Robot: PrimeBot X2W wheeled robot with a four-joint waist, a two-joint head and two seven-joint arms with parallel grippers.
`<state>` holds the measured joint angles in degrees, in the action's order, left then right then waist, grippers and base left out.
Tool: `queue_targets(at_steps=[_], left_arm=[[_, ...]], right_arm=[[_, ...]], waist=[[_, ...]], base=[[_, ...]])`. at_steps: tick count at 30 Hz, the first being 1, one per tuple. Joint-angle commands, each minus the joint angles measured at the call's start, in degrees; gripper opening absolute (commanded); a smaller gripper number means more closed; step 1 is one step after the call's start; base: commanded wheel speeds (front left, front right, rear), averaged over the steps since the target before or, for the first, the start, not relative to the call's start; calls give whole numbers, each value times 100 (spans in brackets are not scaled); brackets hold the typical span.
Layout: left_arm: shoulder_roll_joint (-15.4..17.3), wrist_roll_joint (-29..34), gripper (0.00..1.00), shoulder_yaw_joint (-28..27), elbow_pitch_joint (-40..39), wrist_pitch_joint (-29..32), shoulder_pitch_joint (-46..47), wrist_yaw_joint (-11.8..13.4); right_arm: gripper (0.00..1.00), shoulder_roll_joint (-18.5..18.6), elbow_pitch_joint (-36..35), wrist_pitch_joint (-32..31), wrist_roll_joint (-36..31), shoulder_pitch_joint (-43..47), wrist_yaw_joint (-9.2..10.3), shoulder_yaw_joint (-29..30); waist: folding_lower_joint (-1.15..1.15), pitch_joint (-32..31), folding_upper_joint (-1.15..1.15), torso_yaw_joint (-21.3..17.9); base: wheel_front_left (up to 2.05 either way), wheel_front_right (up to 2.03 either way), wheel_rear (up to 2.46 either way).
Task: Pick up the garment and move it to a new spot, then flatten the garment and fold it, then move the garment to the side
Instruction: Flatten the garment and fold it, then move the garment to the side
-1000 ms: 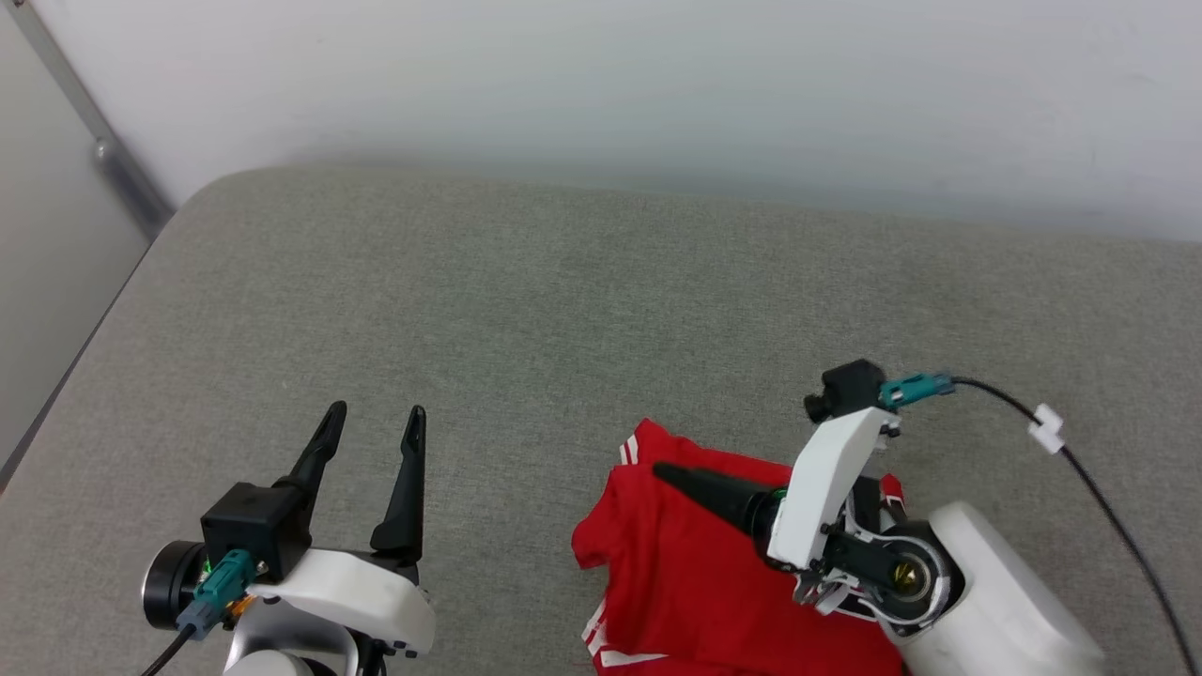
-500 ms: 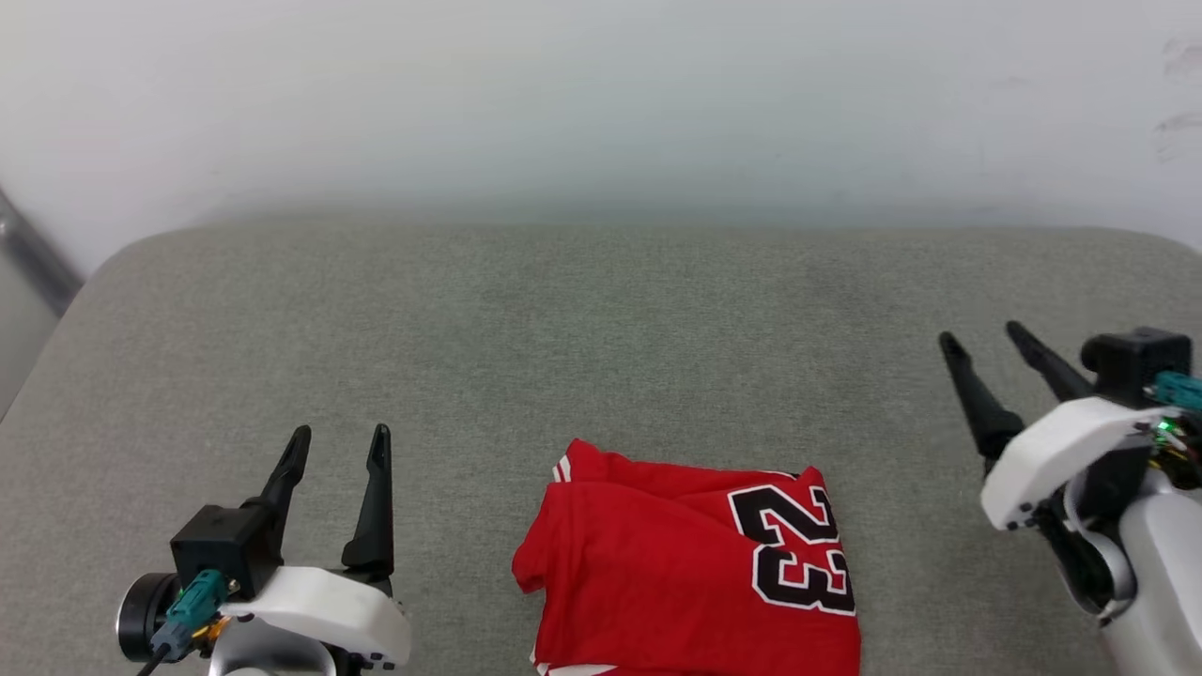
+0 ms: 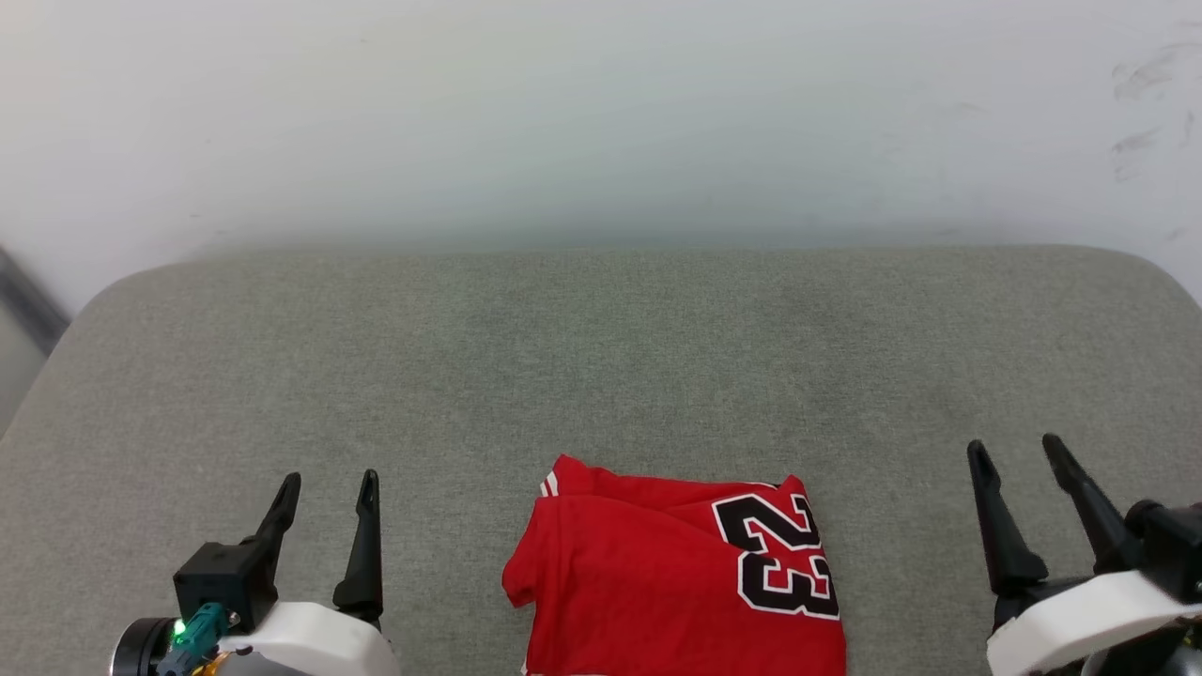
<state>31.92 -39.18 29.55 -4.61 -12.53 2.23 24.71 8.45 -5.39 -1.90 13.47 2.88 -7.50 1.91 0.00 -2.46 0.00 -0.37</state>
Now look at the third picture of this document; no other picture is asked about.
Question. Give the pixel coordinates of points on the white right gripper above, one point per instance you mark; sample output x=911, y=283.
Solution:
x=1080, y=620

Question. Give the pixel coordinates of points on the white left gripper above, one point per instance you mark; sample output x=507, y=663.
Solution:
x=324, y=643

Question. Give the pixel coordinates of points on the red and white basketball jersey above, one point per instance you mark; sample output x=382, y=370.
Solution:
x=657, y=582

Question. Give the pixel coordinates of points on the white and grey left arm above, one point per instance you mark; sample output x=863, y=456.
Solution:
x=249, y=667

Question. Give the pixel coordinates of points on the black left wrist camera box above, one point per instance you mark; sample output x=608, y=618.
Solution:
x=225, y=577

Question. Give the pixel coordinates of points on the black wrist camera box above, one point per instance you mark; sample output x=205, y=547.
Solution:
x=1174, y=549
x=225, y=577

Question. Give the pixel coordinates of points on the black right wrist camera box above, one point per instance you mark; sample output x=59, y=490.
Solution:
x=1174, y=549

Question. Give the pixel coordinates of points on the black cylindrical left camera housing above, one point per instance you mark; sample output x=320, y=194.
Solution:
x=136, y=652

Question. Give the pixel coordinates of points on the grey metal door frame strip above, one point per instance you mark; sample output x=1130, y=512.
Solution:
x=28, y=300

